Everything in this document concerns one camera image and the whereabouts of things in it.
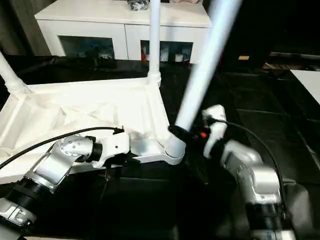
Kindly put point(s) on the white plastic table leg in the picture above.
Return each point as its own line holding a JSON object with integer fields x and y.
{"x": 205, "y": 62}
{"x": 154, "y": 37}
{"x": 10, "y": 75}

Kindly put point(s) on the white plastic table top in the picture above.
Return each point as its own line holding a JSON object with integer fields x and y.
{"x": 75, "y": 100}

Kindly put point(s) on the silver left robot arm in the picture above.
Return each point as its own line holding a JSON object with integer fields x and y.
{"x": 50, "y": 170}

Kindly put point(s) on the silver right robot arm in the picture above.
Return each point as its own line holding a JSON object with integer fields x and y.
{"x": 257, "y": 180}

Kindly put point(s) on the black mat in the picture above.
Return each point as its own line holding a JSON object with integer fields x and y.
{"x": 262, "y": 112}

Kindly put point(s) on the white jar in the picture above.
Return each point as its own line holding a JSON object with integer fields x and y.
{"x": 179, "y": 58}
{"x": 164, "y": 55}

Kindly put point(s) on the small yellow box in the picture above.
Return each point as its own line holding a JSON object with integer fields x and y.
{"x": 243, "y": 57}

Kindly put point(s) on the white sheet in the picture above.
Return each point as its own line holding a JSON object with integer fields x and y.
{"x": 307, "y": 85}

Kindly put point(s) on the dark long rod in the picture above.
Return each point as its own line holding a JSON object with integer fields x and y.
{"x": 295, "y": 55}

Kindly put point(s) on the white cabinet with glass doors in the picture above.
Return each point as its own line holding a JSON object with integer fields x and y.
{"x": 87, "y": 20}

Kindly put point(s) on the grey curtain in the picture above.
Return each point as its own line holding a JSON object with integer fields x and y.
{"x": 22, "y": 25}

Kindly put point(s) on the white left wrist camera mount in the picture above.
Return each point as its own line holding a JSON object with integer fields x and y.
{"x": 115, "y": 145}

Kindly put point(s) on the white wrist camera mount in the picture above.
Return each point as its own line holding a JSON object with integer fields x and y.
{"x": 217, "y": 125}
{"x": 115, "y": 145}

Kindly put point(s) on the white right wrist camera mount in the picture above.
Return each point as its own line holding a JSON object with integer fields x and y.
{"x": 217, "y": 125}

